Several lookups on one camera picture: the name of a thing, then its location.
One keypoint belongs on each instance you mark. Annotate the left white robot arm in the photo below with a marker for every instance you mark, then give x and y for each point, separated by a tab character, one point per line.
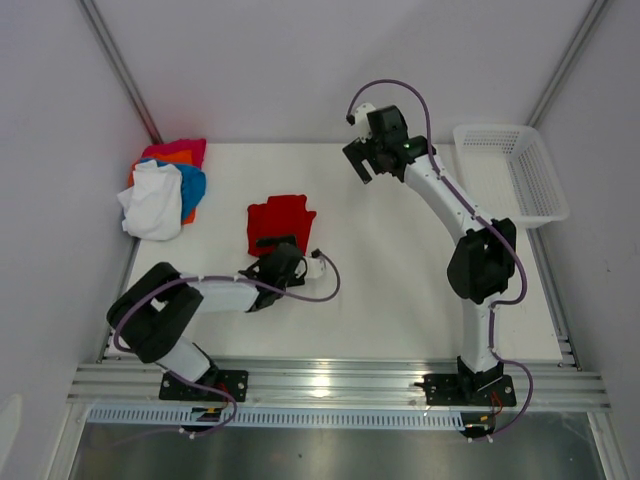
151	317

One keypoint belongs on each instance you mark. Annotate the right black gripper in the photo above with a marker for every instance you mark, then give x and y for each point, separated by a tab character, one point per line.
359	152

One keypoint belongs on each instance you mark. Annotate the blue t shirt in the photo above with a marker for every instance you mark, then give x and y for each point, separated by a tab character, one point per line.
193	186

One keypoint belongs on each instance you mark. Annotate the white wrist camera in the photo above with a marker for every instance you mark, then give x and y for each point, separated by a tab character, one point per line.
359	120
311	267

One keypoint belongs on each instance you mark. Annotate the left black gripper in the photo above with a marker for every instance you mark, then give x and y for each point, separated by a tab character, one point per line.
272	241

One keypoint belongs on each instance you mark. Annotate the pink t shirt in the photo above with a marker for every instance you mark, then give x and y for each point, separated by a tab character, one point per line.
175	147

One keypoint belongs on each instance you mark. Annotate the white t shirt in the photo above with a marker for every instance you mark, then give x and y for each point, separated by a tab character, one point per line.
152	206

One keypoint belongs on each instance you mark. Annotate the white slotted cable duct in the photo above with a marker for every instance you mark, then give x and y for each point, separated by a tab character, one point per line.
277	417

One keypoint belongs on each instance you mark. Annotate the orange t shirt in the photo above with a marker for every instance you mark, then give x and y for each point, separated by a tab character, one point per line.
192	188

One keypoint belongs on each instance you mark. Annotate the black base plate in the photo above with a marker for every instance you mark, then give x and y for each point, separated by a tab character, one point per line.
446	390
233	382

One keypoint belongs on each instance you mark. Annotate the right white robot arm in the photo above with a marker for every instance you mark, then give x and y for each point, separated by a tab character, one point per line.
482	263

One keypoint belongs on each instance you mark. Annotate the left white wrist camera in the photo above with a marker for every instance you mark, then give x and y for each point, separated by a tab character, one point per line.
311	267

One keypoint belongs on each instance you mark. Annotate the aluminium mounting rail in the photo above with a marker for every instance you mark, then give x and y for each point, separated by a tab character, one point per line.
337	384

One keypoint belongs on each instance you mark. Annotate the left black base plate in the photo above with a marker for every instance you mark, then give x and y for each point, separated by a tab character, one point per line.
233	382

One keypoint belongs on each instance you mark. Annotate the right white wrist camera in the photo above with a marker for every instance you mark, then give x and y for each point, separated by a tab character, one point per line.
359	120

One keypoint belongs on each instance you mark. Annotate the red t shirt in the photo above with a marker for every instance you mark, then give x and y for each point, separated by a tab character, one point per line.
280	216

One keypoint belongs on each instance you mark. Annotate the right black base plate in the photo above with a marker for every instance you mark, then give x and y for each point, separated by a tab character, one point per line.
446	390

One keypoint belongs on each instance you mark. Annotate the white plastic basket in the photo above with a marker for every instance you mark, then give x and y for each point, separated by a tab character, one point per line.
507	169

